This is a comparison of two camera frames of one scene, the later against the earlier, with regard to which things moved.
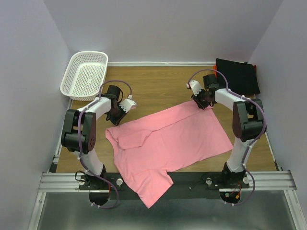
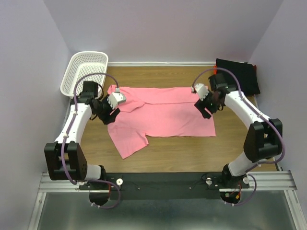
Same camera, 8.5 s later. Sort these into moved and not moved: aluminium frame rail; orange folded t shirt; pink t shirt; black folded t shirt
Moved: pink t shirt
Not moved: orange folded t shirt; aluminium frame rail; black folded t shirt
